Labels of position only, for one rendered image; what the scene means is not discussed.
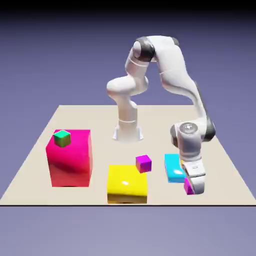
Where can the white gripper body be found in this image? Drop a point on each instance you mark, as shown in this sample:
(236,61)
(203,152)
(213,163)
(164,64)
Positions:
(198,183)

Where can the small magenta cube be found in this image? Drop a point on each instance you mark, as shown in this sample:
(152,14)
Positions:
(143,163)
(188,187)

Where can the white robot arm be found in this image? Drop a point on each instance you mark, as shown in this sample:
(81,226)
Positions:
(174,66)

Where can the small green cube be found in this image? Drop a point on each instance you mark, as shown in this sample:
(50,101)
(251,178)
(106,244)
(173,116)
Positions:
(62,138)

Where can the large cyan box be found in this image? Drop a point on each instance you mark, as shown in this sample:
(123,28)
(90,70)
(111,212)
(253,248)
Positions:
(173,168)

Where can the large yellow box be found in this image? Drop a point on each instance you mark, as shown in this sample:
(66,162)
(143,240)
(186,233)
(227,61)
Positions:
(127,183)

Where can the large pink box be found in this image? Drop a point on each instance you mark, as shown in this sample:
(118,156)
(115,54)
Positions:
(70,160)

